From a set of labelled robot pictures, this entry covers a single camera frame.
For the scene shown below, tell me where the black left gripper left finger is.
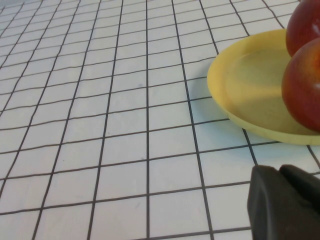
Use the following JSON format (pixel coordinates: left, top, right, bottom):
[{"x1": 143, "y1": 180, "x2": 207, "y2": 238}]
[{"x1": 246, "y1": 164, "x2": 320, "y2": 240}]

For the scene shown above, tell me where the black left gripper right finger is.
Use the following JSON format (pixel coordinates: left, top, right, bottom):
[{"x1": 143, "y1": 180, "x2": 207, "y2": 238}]
[{"x1": 278, "y1": 163, "x2": 320, "y2": 220}]

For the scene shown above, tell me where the red apple with stem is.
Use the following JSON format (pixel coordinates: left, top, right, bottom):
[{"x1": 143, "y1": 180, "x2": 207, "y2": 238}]
[{"x1": 281, "y1": 37, "x2": 320, "y2": 132}]

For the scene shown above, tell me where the red apple without stem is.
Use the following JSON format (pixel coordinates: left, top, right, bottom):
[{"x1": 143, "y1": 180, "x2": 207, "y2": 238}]
[{"x1": 285, "y1": 0, "x2": 320, "y2": 58}]

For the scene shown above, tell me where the yellow round plate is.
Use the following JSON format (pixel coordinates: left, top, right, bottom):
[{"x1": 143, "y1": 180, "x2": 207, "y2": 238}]
[{"x1": 206, "y1": 28, "x2": 320, "y2": 146}]

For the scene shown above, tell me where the white black-grid tablecloth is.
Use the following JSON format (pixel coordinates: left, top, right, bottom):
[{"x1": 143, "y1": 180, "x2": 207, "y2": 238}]
[{"x1": 0, "y1": 0, "x2": 320, "y2": 240}]

